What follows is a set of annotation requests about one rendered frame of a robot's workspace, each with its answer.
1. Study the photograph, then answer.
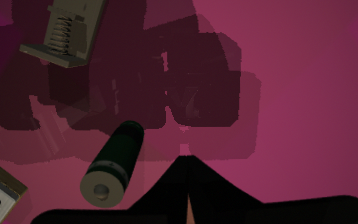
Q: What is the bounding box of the dark green cylindrical battery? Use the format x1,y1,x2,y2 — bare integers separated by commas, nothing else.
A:
80,120,144,208

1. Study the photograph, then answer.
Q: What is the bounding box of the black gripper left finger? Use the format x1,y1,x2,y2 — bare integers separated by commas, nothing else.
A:
30,156,189,224

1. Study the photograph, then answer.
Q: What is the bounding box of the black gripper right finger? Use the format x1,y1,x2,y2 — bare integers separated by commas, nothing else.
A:
187,155,358,224

